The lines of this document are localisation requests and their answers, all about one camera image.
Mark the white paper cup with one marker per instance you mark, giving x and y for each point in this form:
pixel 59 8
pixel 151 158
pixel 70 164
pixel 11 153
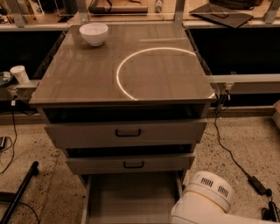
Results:
pixel 20 74

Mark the black laptop on shelf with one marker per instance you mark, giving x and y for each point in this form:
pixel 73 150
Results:
pixel 221 15

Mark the white ceramic bowl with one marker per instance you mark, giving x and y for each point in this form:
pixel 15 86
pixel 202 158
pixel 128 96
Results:
pixel 94 33

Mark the top drawer with handle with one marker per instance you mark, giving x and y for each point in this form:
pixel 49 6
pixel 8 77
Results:
pixel 79 135

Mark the open bottom drawer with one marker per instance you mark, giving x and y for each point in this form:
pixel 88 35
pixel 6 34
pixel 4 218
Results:
pixel 132 198

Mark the black power adapter brick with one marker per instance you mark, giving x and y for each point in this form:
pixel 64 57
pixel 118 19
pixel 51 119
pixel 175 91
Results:
pixel 257 185

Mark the dark round dish left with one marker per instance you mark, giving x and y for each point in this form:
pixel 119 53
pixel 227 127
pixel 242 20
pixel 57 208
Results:
pixel 5 79

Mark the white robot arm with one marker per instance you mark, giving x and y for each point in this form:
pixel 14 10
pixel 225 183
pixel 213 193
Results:
pixel 180 216

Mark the black plug bottom right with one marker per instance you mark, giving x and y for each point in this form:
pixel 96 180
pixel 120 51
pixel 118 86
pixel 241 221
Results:
pixel 271 213

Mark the grey drawer cabinet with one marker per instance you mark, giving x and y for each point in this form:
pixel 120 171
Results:
pixel 142 72

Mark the black metal stand leg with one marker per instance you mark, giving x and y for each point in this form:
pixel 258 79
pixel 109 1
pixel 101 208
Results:
pixel 16 197

